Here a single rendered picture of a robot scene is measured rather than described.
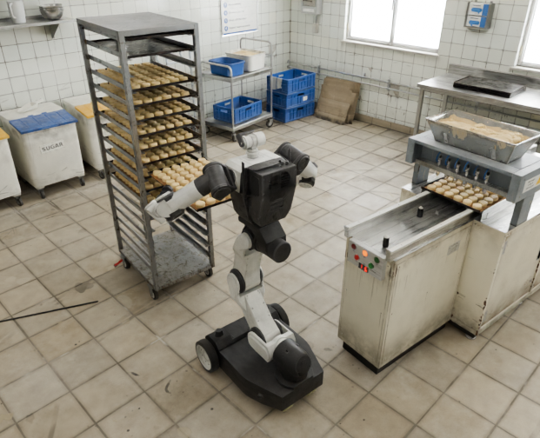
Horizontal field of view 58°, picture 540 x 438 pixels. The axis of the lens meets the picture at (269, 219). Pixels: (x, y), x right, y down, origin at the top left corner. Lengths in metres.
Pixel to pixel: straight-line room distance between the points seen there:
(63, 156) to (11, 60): 1.06
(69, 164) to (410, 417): 3.92
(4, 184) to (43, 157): 0.42
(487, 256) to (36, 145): 3.98
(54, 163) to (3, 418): 2.77
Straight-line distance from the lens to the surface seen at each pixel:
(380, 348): 2.89
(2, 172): 5.09
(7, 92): 5.63
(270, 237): 2.36
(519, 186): 2.83
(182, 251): 3.81
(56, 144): 5.18
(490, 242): 3.02
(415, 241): 2.59
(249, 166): 2.22
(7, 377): 3.37
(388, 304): 2.68
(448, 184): 3.20
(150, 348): 3.25
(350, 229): 2.63
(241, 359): 2.87
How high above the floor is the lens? 2.22
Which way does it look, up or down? 30 degrees down
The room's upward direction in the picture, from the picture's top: straight up
